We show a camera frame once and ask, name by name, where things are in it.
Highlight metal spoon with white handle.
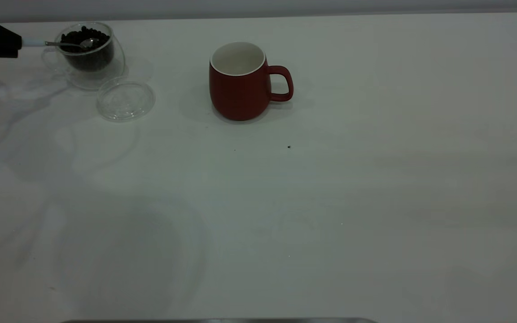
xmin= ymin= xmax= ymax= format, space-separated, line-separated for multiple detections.
xmin=21 ymin=38 xmax=100 ymax=50

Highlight red ceramic mug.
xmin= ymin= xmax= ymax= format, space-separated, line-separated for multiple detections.
xmin=209 ymin=42 xmax=294 ymax=122

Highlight dark coffee beans pile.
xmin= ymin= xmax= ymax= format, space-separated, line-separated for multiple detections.
xmin=60 ymin=27 xmax=115 ymax=72

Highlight clear glass cup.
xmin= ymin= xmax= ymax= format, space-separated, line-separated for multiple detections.
xmin=42 ymin=22 xmax=126 ymax=91

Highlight round clear glass lid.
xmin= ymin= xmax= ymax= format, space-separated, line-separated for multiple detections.
xmin=96 ymin=77 xmax=156 ymax=122

